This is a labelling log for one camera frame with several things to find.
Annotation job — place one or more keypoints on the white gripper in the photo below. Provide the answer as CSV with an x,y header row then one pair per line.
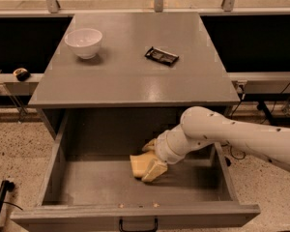
x,y
161,150

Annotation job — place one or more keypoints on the yellow sponge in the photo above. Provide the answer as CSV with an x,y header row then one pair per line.
x,y
140,163

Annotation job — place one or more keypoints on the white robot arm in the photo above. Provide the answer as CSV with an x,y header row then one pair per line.
x,y
200,127

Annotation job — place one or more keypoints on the open grey top drawer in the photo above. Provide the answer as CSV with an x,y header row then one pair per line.
x,y
88,185

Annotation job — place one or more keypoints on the grey cabinet counter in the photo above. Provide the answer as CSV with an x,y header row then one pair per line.
x,y
121,76

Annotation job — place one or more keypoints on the black flat snack packet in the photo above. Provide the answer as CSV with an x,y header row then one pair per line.
x,y
162,57

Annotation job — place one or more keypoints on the black wheeled base leg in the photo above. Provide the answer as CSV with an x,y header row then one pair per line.
x,y
261,106

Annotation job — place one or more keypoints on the white ceramic bowl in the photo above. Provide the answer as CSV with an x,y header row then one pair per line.
x,y
85,43

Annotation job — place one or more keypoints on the small black round object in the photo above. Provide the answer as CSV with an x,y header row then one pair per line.
x,y
21,74

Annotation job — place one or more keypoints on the black drawer handle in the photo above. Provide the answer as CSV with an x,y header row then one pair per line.
x,y
133,226

